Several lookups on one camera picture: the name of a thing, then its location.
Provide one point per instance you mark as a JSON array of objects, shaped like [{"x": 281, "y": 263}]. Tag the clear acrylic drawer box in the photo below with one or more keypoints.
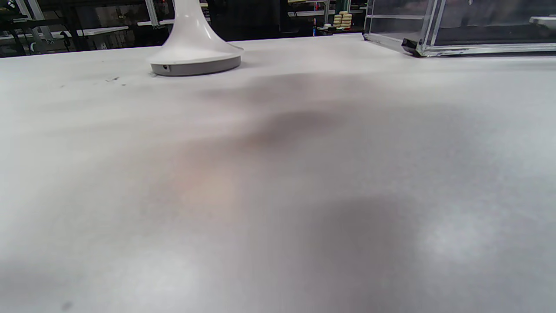
[{"x": 478, "y": 34}]

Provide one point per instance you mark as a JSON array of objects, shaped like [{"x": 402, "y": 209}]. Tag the white desk lamp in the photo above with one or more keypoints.
[{"x": 191, "y": 43}]

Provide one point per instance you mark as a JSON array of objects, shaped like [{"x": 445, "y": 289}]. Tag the stack of beige discs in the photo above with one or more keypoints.
[{"x": 343, "y": 19}]

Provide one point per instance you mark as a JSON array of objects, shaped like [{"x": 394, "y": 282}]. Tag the white metal frame post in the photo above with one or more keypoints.
[{"x": 152, "y": 13}]

